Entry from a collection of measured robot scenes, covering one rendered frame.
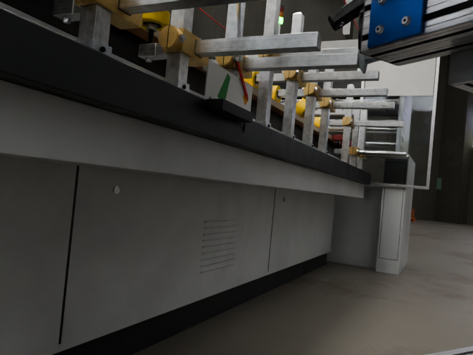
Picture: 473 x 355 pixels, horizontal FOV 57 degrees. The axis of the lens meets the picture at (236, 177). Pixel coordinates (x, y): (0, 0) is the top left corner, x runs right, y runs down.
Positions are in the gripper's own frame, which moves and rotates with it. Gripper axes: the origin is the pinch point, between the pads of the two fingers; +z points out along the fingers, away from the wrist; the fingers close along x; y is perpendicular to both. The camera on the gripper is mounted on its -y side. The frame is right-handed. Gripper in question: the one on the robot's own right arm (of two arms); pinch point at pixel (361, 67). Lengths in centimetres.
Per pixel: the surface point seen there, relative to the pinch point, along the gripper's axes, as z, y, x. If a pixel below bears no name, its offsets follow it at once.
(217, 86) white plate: 7.7, -31.4, -15.0
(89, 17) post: 6, -33, -56
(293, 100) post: -2, -32, 44
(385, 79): -56, -26, 222
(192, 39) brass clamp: 0.5, -31.4, -28.0
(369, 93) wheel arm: -11, -11, 73
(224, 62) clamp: -0.2, -33.6, -8.6
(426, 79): -56, 1, 222
